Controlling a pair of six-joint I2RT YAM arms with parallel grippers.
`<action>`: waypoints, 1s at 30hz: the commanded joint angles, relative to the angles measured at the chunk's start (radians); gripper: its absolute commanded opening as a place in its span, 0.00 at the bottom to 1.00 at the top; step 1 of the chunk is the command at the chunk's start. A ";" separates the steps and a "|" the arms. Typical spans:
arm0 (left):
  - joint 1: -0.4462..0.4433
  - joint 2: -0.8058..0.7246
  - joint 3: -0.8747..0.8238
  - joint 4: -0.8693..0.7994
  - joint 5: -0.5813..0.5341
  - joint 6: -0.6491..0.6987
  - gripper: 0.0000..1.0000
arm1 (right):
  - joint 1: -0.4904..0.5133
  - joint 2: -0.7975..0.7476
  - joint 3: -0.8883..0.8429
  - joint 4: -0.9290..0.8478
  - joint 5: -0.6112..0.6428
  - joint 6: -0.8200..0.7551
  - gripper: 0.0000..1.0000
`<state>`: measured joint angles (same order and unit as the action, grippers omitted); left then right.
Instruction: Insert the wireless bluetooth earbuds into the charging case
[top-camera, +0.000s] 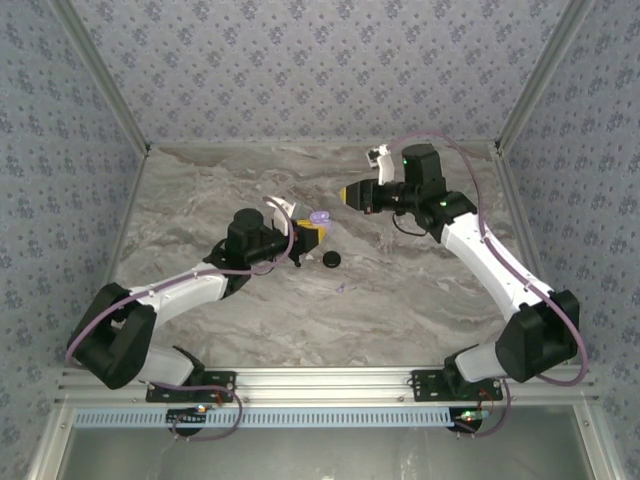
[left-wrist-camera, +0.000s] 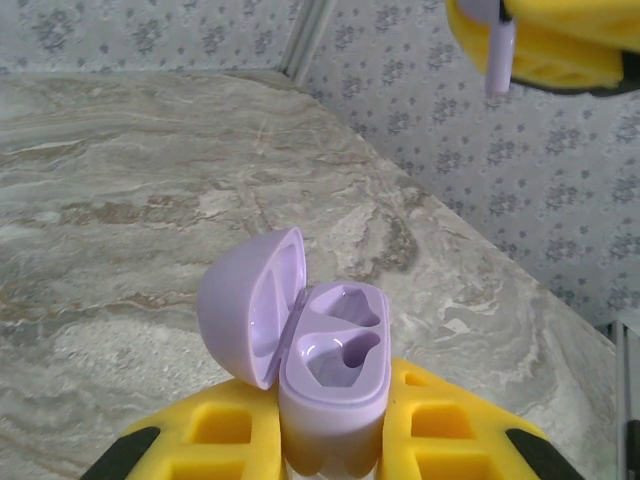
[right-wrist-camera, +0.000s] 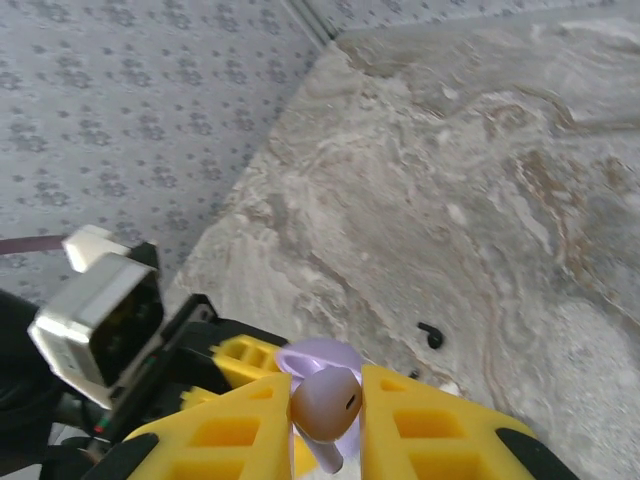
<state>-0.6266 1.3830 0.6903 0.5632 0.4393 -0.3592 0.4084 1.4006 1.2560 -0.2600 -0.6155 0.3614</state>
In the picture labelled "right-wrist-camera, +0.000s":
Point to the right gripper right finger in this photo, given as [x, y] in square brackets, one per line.
[425, 440]

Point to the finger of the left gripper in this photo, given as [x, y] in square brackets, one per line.
[200, 397]
[250, 360]

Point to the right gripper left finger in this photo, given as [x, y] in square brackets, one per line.
[225, 440]

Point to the purple earbud charging case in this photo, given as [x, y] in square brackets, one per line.
[320, 352]

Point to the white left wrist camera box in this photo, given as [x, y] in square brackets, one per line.
[85, 300]

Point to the aluminium frame post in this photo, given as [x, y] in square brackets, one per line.
[312, 20]

